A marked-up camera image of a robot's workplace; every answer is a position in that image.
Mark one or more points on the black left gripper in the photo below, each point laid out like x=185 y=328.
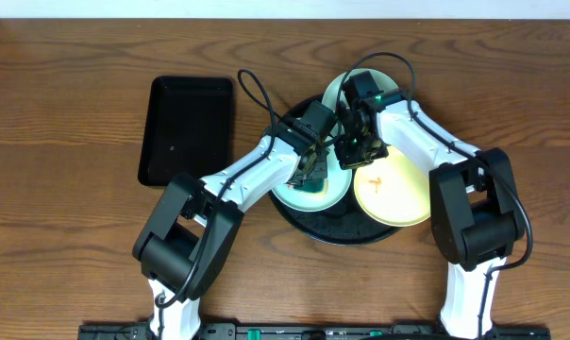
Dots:
x=314 y=169

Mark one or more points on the green yellow sponge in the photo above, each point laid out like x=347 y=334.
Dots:
x=312 y=186

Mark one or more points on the black round tray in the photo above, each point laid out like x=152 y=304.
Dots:
x=344 y=223

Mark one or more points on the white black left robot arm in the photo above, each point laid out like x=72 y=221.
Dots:
x=185 y=242

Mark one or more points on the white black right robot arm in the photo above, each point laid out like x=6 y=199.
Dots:
x=478 y=222

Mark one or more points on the black rectangular tray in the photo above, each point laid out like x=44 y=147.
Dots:
x=187 y=128

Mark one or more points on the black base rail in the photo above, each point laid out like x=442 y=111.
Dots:
x=232 y=331

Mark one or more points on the yellow plate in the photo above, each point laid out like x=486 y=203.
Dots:
x=393 y=191

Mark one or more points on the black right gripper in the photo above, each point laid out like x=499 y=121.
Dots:
x=346 y=160

